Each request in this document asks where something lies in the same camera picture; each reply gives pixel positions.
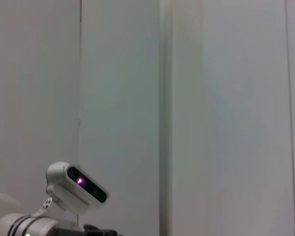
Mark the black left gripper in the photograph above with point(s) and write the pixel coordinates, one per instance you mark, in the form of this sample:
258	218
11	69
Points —
98	231

